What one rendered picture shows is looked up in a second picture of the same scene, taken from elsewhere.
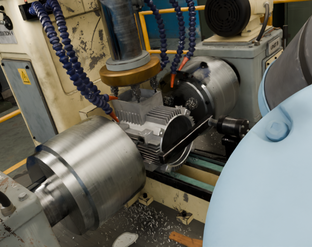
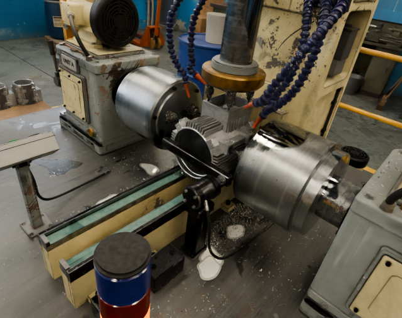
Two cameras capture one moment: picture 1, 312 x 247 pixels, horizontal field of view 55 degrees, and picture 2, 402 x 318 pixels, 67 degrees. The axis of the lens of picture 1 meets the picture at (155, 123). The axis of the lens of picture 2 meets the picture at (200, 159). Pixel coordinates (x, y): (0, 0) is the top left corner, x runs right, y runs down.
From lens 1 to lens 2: 1.05 m
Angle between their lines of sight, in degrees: 70
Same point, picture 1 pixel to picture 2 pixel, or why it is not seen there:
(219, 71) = (289, 162)
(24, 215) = (89, 67)
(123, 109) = (217, 103)
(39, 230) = (93, 82)
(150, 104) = (212, 111)
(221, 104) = (247, 184)
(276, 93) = not seen: outside the picture
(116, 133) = (157, 90)
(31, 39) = not seen: hidden behind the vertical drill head
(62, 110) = not seen: hidden behind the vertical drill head
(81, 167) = (128, 82)
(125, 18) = (228, 17)
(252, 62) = (348, 216)
